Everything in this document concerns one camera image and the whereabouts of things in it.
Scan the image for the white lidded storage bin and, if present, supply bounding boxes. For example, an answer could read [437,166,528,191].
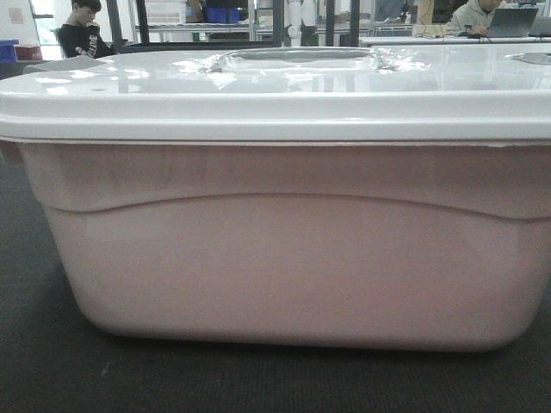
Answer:
[1,42,550,351]

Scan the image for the white table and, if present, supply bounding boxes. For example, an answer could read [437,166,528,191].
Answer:
[359,36,550,47]

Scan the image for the person in black shirt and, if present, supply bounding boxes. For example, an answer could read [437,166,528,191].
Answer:
[56,0,115,59]

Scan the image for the person in grey hoodie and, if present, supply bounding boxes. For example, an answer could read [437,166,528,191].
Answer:
[446,0,509,36]

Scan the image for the grey laptop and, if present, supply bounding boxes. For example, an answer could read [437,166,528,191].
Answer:
[486,8,538,38]

